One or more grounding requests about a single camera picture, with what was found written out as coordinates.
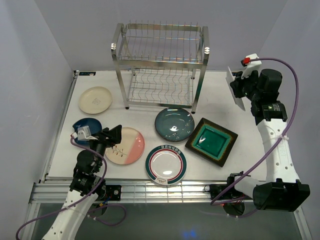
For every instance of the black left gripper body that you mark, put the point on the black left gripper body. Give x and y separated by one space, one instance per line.
100 145

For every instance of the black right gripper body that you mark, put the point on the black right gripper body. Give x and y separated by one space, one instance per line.
246 87

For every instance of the red and teal floral plate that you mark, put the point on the red and teal floral plate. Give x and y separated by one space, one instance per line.
230 79

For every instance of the dark teal floral plate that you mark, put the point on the dark teal floral plate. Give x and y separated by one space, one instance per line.
174 124

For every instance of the green square plate dark rim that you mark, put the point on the green square plate dark rim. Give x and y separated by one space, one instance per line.
211 141

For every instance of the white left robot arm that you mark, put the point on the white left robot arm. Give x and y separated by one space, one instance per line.
88 183

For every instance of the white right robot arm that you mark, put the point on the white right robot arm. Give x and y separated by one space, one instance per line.
282 189

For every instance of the dark blue leaf-shaped dish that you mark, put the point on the dark blue leaf-shaped dish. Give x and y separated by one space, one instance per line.
94 127

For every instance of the two-tier steel dish rack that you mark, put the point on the two-tier steel dish rack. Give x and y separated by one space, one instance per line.
160 64

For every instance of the cream and pink plate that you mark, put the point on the cream and pink plate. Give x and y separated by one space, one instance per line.
129 150

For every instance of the cream round plate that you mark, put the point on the cream round plate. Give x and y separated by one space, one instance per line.
95 100

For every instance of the white plate green red rim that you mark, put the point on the white plate green red rim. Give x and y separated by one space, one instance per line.
166 165

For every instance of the left corner table label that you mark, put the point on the left corner table label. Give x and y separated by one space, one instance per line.
87 73

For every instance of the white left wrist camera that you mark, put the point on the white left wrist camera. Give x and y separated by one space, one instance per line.
83 134

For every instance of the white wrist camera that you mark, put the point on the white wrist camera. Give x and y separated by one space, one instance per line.
83 134
251 63

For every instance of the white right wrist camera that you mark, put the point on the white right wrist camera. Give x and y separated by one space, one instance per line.
251 63

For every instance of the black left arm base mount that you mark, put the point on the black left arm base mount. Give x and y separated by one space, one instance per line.
110 193

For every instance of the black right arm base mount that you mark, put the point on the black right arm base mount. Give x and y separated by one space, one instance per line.
216 189

